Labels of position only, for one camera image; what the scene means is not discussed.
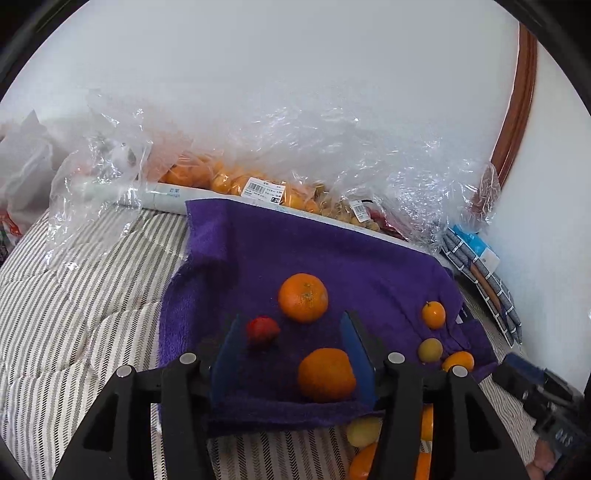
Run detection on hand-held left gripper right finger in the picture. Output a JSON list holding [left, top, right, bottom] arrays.
[[340, 310, 529, 480]]

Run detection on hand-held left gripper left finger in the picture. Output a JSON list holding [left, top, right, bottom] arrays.
[[53, 315, 243, 480]]

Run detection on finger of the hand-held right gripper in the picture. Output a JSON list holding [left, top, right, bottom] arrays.
[[521, 387, 559, 418], [492, 353, 548, 393]]

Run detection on small red fruit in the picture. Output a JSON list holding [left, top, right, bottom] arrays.
[[246, 316, 281, 348]]

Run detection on yellow-green round fruit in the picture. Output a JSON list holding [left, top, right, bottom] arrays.
[[418, 338, 444, 363], [346, 416, 383, 448]]

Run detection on small orange mandarin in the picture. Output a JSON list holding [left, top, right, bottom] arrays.
[[421, 301, 447, 330]]

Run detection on large orange mandarin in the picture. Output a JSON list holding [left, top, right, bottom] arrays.
[[278, 272, 329, 323]]

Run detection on person's right hand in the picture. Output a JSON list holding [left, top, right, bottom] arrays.
[[527, 440, 561, 480]]

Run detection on plaid folded cloth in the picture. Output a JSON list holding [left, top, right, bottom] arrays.
[[441, 226, 525, 344]]

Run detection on blue and white box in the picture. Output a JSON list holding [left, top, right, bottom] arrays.
[[450, 224, 502, 273]]

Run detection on purple towel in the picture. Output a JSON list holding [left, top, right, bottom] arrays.
[[157, 198, 499, 439]]

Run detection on clear plastic bag of fruit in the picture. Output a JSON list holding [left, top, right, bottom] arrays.
[[74, 178, 453, 273]]

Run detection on clear bag of oranges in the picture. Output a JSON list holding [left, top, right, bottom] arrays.
[[152, 106, 333, 215]]

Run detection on empty clear plastic bag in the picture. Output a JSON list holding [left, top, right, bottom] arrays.
[[48, 90, 155, 268]]

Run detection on white plastic bag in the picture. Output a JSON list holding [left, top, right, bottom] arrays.
[[0, 110, 58, 241]]

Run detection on brown wooden door frame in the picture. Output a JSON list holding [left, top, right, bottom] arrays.
[[471, 21, 539, 213]]

